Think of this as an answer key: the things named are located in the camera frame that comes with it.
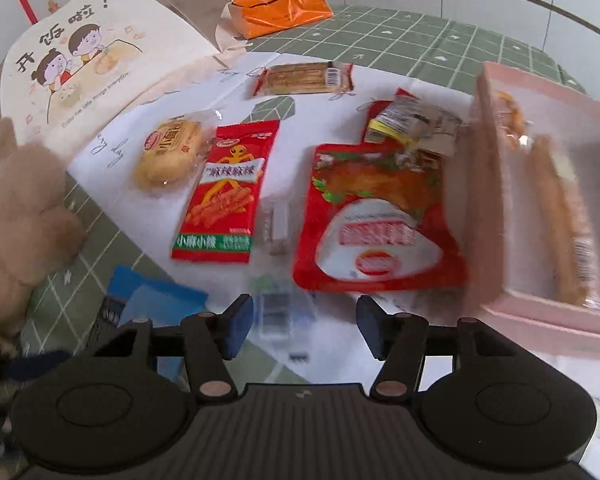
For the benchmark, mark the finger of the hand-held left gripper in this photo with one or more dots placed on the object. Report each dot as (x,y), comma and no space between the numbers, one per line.
(35,366)

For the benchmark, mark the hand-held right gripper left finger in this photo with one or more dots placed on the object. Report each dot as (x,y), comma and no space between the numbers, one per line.
(237,325)

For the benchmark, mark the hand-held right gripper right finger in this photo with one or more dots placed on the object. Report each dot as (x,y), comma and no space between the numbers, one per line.
(371,325)

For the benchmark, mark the pink box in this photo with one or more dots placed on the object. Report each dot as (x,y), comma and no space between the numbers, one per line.
(485,210)

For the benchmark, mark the yellow bread packet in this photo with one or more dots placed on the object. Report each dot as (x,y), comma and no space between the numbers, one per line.
(170,152)

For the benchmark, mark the small red snack packet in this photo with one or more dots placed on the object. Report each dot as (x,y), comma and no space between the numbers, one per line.
(377,112)

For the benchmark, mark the clear blue white packet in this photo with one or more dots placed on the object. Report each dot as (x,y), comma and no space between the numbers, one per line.
(277,307)

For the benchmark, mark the blue paper packet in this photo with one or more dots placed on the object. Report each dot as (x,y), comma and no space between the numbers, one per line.
(155,305)

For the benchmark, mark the large red chicken packet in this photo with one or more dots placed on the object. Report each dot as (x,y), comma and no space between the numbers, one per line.
(375,225)

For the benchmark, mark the small clear packet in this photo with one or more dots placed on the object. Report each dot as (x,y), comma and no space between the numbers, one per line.
(276,225)

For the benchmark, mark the red spicy strip packet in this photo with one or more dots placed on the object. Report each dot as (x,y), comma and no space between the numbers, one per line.
(225,195)

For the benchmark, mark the beige plush toy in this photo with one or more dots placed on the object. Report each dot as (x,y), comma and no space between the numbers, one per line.
(25,210)

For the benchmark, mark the beige crumpled packet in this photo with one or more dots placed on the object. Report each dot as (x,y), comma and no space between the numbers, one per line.
(440,135)

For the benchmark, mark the red and yellow snack packet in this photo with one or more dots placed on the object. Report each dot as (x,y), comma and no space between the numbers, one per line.
(397,117)

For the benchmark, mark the white paper mat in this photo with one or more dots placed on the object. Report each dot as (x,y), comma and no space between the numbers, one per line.
(300,125)

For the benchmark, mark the long bread packet in box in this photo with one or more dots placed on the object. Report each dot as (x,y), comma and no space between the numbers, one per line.
(560,220)

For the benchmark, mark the orange snack packet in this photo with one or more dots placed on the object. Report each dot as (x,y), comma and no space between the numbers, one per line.
(511,117)

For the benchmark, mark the brown biscuit packet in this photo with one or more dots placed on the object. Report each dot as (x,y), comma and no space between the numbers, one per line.
(300,79)

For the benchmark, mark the green checked tablecloth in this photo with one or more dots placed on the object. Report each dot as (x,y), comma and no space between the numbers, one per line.
(405,35)

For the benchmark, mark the orange plastic bag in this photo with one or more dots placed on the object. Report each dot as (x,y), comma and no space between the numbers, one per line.
(275,7)

